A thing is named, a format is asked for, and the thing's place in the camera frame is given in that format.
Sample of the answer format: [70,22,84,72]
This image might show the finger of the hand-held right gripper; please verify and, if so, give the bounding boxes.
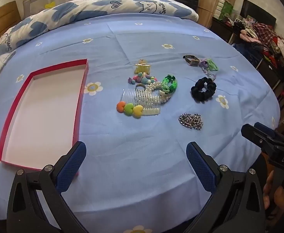
[241,124,274,151]
[254,122,278,139]

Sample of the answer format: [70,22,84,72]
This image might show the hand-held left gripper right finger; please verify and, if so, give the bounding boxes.
[183,141,266,233]

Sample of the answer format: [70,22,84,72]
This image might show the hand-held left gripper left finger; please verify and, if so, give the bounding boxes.
[7,141,89,233]

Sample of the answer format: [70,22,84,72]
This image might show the red shallow cardboard box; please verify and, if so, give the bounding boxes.
[0,59,89,176]

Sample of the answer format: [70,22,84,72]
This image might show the black velvet scrunchie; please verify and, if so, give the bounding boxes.
[190,77,217,99]

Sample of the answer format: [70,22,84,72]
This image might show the purple and green hair tie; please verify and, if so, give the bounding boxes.
[199,58,219,72]

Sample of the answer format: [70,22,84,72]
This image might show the green braided bracelet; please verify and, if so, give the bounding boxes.
[160,74,179,95]

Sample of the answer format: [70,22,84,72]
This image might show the gold wrist watch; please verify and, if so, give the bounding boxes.
[183,55,201,67]

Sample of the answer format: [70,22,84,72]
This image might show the white pearl bracelet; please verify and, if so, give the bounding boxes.
[145,81,174,105]

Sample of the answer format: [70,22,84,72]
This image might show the yellow hair claw clip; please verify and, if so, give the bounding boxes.
[133,59,152,75]

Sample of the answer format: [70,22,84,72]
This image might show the person's right hand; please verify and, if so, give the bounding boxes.
[263,169,278,221]

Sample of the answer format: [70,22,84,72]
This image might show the dark cabinet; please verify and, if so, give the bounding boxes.
[211,17,284,102]

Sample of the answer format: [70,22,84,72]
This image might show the heart-shaped colourful hair clip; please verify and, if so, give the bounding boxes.
[116,101,143,119]

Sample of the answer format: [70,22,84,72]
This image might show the clear plastic hair comb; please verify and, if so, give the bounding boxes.
[121,88,161,116]

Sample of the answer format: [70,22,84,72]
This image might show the pile of clothes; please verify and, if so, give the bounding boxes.
[239,19,284,68]

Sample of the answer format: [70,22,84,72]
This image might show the black monitor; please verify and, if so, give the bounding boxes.
[240,0,277,26]

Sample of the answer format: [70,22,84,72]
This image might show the green box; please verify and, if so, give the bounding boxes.
[217,0,233,20]

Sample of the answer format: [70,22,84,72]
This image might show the blue floral bed sheet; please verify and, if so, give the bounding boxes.
[0,12,282,233]

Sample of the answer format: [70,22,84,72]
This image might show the wooden wardrobe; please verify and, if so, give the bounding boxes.
[198,0,241,28]

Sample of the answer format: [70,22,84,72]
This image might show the white duvet with blue hearts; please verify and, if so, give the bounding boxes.
[0,0,199,61]

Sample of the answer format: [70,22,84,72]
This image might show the wooden headboard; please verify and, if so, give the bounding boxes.
[0,1,21,51]

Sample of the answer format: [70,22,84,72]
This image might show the silver chain necklace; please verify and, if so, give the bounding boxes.
[178,113,204,131]

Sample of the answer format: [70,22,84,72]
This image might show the colourful bead bracelet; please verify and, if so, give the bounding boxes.
[128,75,158,85]

